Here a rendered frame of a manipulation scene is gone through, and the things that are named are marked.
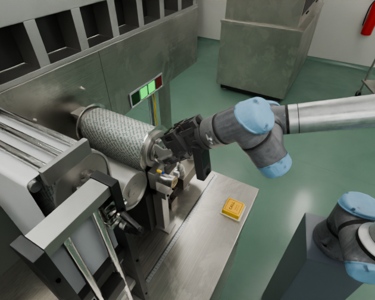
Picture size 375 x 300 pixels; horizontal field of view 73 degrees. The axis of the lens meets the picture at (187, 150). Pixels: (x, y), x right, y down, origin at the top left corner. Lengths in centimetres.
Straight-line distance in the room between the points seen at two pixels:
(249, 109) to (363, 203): 56
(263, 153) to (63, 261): 42
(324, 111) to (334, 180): 208
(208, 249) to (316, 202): 163
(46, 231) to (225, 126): 36
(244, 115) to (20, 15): 61
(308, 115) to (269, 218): 162
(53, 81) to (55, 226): 56
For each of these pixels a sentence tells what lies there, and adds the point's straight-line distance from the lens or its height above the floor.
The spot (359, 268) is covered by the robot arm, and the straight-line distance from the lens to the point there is 85.
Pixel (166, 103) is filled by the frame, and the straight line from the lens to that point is 176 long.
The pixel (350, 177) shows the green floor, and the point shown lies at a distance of 283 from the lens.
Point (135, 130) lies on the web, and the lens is 76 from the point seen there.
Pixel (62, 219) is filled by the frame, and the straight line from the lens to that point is 42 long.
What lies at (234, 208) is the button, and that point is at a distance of 104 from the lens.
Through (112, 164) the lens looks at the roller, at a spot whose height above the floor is 123.
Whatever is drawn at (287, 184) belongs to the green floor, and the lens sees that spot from 250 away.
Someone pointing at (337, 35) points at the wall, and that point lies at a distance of 513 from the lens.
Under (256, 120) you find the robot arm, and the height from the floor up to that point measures 148.
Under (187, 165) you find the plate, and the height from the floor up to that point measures 103.
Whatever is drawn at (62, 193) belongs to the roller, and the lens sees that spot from 57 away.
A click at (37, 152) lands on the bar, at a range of 55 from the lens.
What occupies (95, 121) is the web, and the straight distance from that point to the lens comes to 84.
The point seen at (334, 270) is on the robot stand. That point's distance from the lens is 108.
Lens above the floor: 175
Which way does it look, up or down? 41 degrees down
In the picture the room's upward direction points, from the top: straight up
